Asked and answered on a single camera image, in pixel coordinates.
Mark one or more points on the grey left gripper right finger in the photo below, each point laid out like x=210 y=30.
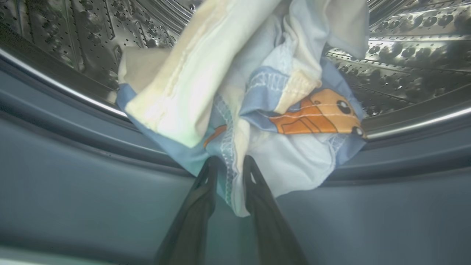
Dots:
x=268 y=228

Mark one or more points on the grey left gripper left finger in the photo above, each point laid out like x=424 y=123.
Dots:
x=191 y=228

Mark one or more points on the cream blue orange dog garment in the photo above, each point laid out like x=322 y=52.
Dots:
x=206 y=84

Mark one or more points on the grey rubber door gasket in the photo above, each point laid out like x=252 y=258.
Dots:
x=73 y=184

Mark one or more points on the perforated steel washer drum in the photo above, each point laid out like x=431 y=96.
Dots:
x=404 y=55

